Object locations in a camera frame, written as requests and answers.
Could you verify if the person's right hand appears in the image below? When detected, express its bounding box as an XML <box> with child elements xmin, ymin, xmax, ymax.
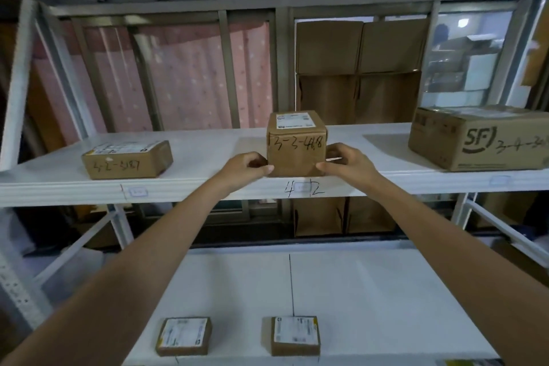
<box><xmin>316</xmin><ymin>142</ymin><xmax>385</xmax><ymax>195</ymax></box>

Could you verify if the person's left hand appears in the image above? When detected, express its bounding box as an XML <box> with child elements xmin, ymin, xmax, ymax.
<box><xmin>216</xmin><ymin>151</ymin><xmax>275</xmax><ymax>197</ymax></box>

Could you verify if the white metal shelving rack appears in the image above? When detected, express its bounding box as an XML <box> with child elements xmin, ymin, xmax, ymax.
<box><xmin>0</xmin><ymin>0</ymin><xmax>549</xmax><ymax>366</ymax></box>

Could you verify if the cube box marked 3-3-418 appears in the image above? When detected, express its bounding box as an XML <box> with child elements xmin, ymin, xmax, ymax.
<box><xmin>266</xmin><ymin>110</ymin><xmax>328</xmax><ymax>178</ymax></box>

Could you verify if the cardboard box with black logo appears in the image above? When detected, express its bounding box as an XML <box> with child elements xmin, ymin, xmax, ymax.
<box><xmin>408</xmin><ymin>105</ymin><xmax>549</xmax><ymax>172</ymax></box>

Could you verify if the person's left forearm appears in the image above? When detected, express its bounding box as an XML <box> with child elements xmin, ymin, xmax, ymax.
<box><xmin>0</xmin><ymin>183</ymin><xmax>241</xmax><ymax>366</ymax></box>

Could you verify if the person's right forearm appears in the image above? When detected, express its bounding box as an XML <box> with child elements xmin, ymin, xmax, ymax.
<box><xmin>364</xmin><ymin>181</ymin><xmax>549</xmax><ymax>366</ymax></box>

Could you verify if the pink dotted curtain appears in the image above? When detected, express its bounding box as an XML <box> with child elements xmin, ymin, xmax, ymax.
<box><xmin>30</xmin><ymin>20</ymin><xmax>273</xmax><ymax>135</ymax></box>

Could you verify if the grey sliding window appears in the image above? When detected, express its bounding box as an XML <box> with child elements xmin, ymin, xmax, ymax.
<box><xmin>25</xmin><ymin>0</ymin><xmax>549</xmax><ymax>246</ymax></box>

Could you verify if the flattened brown carton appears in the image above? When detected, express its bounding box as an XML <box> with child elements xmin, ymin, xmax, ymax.
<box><xmin>346</xmin><ymin>18</ymin><xmax>429</xmax><ymax>234</ymax></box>
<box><xmin>295</xmin><ymin>20</ymin><xmax>364</xmax><ymax>238</ymax></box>

